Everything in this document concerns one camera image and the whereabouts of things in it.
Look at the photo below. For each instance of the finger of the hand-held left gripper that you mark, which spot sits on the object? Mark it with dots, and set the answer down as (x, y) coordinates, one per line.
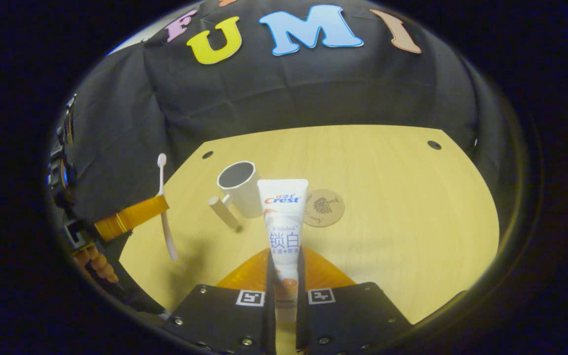
(131, 217)

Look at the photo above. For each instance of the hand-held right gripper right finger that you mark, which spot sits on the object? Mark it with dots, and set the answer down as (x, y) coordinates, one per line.
(348, 315)

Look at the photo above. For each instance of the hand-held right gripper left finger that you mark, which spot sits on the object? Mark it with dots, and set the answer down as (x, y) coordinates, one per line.
(220, 315)

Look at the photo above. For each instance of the white toothbrush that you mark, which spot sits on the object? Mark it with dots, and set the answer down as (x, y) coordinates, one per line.
(168, 236)

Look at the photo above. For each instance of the round wooden coaster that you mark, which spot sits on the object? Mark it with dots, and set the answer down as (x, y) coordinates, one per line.
(326, 209)

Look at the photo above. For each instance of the white toothpaste tube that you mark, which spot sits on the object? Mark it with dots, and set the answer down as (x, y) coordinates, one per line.
(284, 217)

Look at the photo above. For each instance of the black backdrop cloth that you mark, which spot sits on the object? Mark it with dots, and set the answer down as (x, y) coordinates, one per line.
(313, 88)

